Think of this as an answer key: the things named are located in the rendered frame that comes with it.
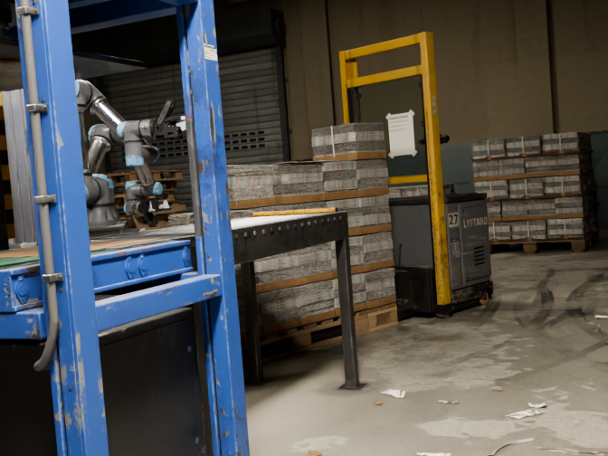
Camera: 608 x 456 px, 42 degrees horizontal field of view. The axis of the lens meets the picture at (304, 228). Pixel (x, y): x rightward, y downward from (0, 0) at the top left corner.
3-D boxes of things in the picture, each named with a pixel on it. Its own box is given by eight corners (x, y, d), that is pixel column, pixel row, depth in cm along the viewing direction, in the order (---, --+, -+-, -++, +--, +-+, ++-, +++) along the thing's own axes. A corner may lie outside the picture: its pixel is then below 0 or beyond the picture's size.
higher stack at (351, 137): (324, 327, 511) (308, 128, 505) (354, 319, 533) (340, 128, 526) (369, 332, 484) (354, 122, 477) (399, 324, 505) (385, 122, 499)
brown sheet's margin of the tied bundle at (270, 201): (217, 209, 422) (216, 201, 422) (257, 205, 442) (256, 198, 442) (236, 208, 411) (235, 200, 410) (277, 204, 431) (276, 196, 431)
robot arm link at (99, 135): (82, 193, 393) (115, 117, 426) (57, 194, 398) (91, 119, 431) (93, 208, 402) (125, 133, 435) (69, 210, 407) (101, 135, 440)
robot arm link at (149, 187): (134, 116, 424) (166, 187, 454) (117, 118, 428) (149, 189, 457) (127, 128, 416) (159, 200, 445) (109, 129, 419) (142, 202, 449)
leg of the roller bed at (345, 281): (348, 384, 362) (337, 238, 359) (360, 385, 360) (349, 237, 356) (344, 388, 357) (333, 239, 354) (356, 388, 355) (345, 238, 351)
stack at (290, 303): (178, 365, 430) (166, 214, 425) (325, 327, 512) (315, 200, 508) (223, 374, 402) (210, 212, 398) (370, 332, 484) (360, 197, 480)
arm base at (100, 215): (80, 228, 343) (78, 205, 342) (82, 226, 358) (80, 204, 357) (115, 225, 346) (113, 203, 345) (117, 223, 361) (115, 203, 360)
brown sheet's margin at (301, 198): (245, 205, 465) (245, 198, 465) (280, 203, 486) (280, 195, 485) (289, 204, 438) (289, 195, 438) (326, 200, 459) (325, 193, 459)
